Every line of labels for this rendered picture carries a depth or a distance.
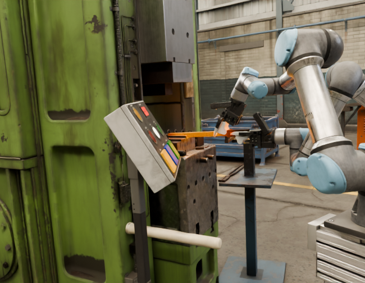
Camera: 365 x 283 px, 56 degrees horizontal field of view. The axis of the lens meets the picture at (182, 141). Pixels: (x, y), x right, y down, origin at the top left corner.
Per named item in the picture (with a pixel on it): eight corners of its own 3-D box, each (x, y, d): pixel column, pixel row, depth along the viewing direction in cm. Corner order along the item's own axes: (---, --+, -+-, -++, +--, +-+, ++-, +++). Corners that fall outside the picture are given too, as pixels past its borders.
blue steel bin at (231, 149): (280, 156, 597) (279, 114, 586) (264, 165, 531) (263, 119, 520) (219, 152, 662) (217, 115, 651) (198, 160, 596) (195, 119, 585)
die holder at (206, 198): (218, 219, 202) (215, 144, 195) (190, 246, 169) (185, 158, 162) (140, 208, 228) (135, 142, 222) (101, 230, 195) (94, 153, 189)
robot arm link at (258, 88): (277, 82, 145) (267, 74, 154) (252, 83, 143) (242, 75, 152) (274, 99, 149) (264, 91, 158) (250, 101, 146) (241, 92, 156)
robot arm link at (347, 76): (376, 66, 125) (312, 183, 136) (367, 67, 135) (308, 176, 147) (345, 54, 126) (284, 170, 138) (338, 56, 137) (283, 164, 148)
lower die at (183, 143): (195, 148, 186) (194, 133, 184) (177, 155, 168) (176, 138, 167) (132, 146, 205) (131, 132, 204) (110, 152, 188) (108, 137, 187)
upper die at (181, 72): (192, 82, 180) (191, 63, 179) (173, 82, 163) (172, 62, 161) (127, 86, 200) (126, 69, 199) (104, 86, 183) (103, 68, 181)
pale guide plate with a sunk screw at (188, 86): (194, 96, 210) (192, 68, 207) (187, 97, 202) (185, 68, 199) (190, 96, 211) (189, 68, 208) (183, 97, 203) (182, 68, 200)
